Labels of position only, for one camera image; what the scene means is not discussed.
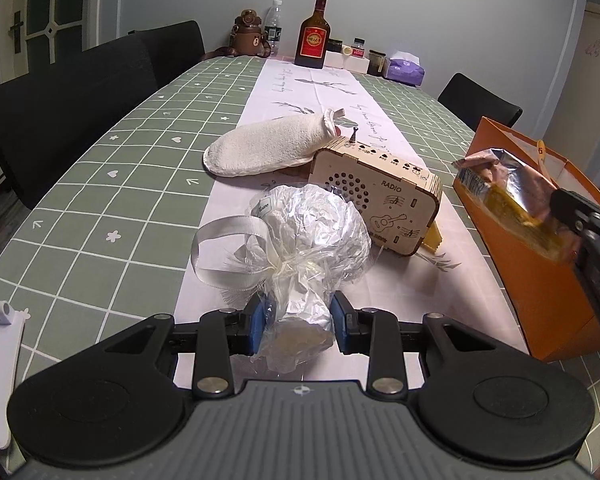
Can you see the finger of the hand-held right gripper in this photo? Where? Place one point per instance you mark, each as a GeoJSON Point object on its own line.
{"type": "Point", "coordinates": [577, 210]}

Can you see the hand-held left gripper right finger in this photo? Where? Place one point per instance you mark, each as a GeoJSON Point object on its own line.
{"type": "Point", "coordinates": [341, 325]}

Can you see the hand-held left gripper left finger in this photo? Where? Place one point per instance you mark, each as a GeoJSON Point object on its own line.
{"type": "Point", "coordinates": [257, 322]}

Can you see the orange foil snack packet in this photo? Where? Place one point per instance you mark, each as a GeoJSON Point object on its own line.
{"type": "Point", "coordinates": [510, 185]}

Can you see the orange cardboard box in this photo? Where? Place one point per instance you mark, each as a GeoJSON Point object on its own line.
{"type": "Point", "coordinates": [530, 285]}

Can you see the silver foil bundle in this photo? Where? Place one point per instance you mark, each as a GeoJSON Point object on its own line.
{"type": "Point", "coordinates": [310, 220]}

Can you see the yellow ridged sponge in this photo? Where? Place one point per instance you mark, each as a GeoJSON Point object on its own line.
{"type": "Point", "coordinates": [432, 240]}

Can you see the white terry mitt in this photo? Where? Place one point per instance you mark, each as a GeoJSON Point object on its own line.
{"type": "Point", "coordinates": [265, 145]}

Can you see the wooden radio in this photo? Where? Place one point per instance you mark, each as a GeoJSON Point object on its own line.
{"type": "Point", "coordinates": [375, 195]}

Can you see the black chair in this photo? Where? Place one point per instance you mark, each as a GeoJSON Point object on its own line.
{"type": "Point", "coordinates": [174, 50]}
{"type": "Point", "coordinates": [54, 120]}
{"type": "Point", "coordinates": [475, 102]}

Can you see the green checked tablecloth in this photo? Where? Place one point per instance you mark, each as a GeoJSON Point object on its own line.
{"type": "Point", "coordinates": [104, 185]}

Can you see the purple tissue pack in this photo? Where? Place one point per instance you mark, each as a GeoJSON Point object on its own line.
{"type": "Point", "coordinates": [404, 70]}

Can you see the white printed table runner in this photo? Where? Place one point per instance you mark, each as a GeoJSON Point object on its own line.
{"type": "Point", "coordinates": [290, 90]}

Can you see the tall dark jar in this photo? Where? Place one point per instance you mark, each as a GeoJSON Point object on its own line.
{"type": "Point", "coordinates": [376, 62]}

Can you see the white flat stand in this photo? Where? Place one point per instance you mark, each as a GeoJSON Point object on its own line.
{"type": "Point", "coordinates": [2, 375]}

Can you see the white box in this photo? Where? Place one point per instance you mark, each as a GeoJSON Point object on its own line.
{"type": "Point", "coordinates": [358, 65]}
{"type": "Point", "coordinates": [335, 60]}

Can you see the small bottle with red label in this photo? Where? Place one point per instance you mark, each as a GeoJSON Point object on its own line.
{"type": "Point", "coordinates": [360, 47]}

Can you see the small dark jar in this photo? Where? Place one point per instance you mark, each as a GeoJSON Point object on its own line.
{"type": "Point", "coordinates": [335, 46]}

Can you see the brown bear bottle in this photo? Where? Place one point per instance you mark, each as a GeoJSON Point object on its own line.
{"type": "Point", "coordinates": [247, 40]}

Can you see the brown liquor bottle red label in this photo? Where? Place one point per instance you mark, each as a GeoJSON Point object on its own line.
{"type": "Point", "coordinates": [311, 42]}

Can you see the clear plastic water bottle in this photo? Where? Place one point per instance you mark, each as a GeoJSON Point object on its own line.
{"type": "Point", "coordinates": [274, 30]}

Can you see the glass panel door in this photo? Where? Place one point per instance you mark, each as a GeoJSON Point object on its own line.
{"type": "Point", "coordinates": [54, 0]}

